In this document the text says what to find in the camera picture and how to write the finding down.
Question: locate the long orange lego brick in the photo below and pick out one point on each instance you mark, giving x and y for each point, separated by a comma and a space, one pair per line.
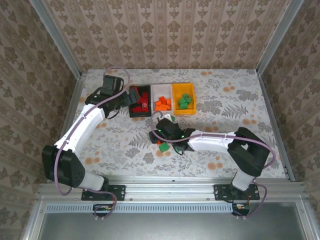
162, 108

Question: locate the green lego slope piece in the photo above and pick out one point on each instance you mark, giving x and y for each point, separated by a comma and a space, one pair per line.
180, 102

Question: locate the orange lego slope piece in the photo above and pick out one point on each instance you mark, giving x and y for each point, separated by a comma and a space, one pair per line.
158, 103

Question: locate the orange lego arch piece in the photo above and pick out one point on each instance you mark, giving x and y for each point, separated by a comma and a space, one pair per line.
162, 99

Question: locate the dark green lego brick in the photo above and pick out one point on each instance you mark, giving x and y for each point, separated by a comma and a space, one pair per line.
189, 101

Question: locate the green printed lego piece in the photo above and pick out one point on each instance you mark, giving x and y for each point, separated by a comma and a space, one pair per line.
186, 96

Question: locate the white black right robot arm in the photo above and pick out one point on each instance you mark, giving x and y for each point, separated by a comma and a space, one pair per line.
212, 142

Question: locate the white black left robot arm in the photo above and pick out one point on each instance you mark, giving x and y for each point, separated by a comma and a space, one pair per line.
82, 125

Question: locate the large green lego brick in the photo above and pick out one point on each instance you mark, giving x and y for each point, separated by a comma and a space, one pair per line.
163, 147

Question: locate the small green lego brick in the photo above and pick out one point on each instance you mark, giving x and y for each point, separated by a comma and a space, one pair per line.
173, 117

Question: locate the black plastic bin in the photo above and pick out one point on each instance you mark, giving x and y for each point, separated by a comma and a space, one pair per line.
140, 115

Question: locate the white plastic bin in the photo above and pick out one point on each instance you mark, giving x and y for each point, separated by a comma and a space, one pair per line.
162, 90

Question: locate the yellow plastic bin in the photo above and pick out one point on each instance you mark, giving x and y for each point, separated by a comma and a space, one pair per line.
185, 87

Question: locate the floral tablecloth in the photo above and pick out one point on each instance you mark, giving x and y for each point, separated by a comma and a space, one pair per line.
212, 100

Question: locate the grey metal panel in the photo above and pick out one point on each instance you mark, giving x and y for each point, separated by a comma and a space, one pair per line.
175, 227

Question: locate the aluminium table side rail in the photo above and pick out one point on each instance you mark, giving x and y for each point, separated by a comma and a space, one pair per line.
72, 112
275, 125

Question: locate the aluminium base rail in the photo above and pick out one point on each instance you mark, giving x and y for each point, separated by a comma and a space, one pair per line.
170, 190

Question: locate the aluminium frame post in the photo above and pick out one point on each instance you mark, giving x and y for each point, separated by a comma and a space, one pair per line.
277, 37
57, 37

